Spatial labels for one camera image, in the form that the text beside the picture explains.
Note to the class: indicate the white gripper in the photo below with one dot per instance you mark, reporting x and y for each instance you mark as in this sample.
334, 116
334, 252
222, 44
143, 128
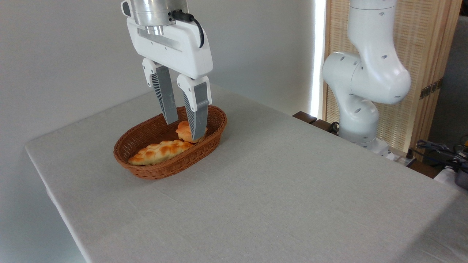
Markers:
182, 47

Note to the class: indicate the round orange bread roll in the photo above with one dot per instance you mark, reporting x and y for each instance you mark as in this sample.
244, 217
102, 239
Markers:
182, 133

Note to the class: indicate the long braided bread loaf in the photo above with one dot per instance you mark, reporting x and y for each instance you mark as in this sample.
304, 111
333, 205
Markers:
161, 151

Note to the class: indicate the brown wicker basket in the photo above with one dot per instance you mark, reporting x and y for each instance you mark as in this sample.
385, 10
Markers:
146, 133

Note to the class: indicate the grey tablecloth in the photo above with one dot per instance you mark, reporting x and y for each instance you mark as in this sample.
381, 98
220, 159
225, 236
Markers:
292, 201

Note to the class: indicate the wooden bamboo folding screen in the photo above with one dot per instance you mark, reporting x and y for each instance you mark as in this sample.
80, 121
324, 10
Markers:
420, 36

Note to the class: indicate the metal screen hinge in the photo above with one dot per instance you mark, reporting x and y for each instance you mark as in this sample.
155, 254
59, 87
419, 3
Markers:
431, 88

